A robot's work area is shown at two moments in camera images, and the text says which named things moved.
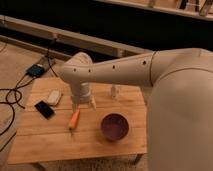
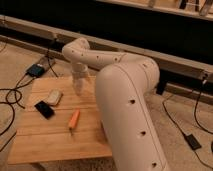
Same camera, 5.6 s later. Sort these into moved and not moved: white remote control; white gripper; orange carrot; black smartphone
Moved: white gripper
Not moved: orange carrot; white remote control; black smartphone
